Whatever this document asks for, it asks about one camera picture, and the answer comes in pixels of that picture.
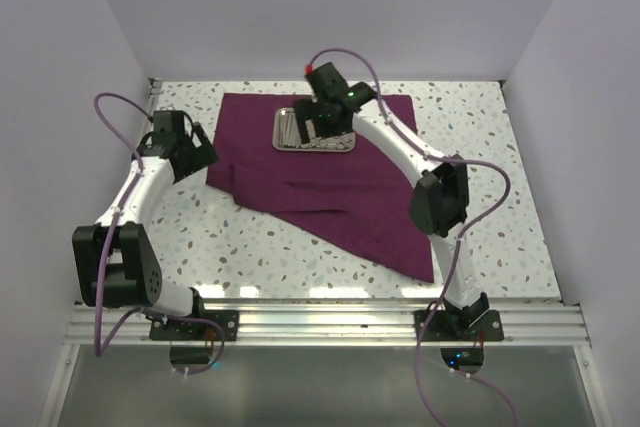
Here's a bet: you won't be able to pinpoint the steel instrument tray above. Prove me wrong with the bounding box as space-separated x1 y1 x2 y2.
272 107 356 153

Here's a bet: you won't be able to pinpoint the purple cloth wrap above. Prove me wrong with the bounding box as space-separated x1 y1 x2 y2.
206 93 434 283

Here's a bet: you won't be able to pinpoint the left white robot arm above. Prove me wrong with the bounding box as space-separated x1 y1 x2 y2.
72 110 218 340

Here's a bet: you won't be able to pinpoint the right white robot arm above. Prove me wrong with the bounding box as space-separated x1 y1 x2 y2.
294 62 489 340

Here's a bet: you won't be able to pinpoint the steel tweezers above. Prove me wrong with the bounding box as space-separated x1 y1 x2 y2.
278 112 299 148

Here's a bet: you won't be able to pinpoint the steel forceps with rings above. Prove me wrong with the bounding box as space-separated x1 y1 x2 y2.
314 133 356 151

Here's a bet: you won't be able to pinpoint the aluminium left side rail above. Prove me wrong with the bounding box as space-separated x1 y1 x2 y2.
92 77 162 301

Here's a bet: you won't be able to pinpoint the aluminium rail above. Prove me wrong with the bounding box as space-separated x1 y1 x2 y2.
92 77 162 301
64 299 594 348

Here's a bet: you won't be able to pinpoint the aluminium front rail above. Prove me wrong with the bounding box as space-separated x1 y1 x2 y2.
64 299 594 348

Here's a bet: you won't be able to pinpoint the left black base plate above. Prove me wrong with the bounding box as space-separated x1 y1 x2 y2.
149 309 240 342

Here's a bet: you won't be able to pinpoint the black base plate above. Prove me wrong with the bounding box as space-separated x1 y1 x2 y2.
413 309 505 342
149 309 240 342

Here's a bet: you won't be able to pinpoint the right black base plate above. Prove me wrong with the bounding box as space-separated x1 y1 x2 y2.
413 309 505 342

